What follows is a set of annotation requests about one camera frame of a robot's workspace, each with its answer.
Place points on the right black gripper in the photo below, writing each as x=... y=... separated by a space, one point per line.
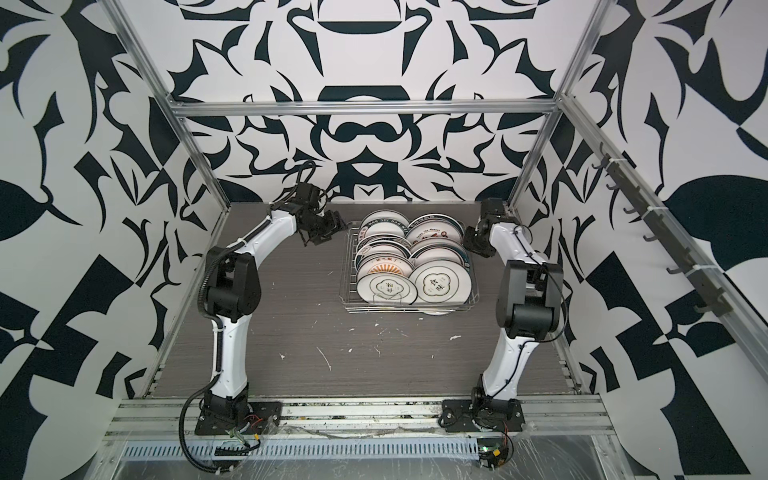
x=470 y=243

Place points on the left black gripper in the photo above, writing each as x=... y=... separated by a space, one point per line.
x=336 y=224

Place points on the white plate red characters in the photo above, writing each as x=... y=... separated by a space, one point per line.
x=434 y=226

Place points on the white plate green clover outline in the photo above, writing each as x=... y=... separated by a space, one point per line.
x=441 y=282

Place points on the wire dish rack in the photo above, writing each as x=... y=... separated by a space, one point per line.
x=353 y=303

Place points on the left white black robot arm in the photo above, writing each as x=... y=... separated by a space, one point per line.
x=230 y=292

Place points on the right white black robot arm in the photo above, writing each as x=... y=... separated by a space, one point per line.
x=528 y=307

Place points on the white plate rear stack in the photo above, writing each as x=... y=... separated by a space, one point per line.
x=387 y=215

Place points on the white plate orange sunburst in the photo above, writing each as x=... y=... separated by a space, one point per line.
x=384 y=263

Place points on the white plate clover front left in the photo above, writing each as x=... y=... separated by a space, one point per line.
x=387 y=289

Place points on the aluminium frame crossbar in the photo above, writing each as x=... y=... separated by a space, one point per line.
x=371 y=107

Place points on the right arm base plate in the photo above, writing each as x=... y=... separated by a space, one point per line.
x=459 y=415

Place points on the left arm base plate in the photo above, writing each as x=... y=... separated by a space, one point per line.
x=253 y=418

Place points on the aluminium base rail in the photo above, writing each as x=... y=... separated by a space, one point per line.
x=337 y=418

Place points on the wall hook rail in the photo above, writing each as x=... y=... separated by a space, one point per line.
x=664 y=228

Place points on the white slotted cable duct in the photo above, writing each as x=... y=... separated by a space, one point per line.
x=339 y=449

